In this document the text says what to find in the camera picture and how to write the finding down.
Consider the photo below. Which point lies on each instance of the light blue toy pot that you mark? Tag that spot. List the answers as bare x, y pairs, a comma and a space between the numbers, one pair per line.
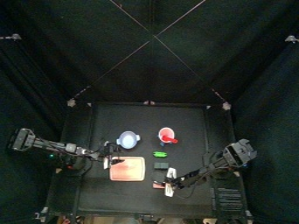
128, 140

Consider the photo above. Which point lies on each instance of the green toy vegetable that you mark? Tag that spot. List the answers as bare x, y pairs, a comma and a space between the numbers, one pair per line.
160, 154

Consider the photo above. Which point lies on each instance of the salmon sushi toy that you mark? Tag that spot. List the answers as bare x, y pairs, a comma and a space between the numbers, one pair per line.
157, 185

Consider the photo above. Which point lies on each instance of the grey frame corner bracket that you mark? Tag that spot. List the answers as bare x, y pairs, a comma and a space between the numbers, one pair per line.
70, 102
225, 106
291, 38
13, 37

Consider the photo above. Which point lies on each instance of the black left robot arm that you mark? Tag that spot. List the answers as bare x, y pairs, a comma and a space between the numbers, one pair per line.
46, 143

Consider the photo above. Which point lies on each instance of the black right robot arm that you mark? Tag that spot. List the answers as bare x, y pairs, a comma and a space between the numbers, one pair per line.
221, 163

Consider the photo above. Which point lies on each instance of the red toy cup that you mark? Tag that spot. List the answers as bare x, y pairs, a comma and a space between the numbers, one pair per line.
166, 135

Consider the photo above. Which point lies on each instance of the white text label sticker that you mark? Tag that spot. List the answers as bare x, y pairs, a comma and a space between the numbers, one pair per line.
228, 198

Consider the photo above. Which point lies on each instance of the pink cutting board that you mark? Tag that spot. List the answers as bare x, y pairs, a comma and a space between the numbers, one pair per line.
126, 168

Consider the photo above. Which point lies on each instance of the dark green toy block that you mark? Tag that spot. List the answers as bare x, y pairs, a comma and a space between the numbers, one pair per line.
160, 165

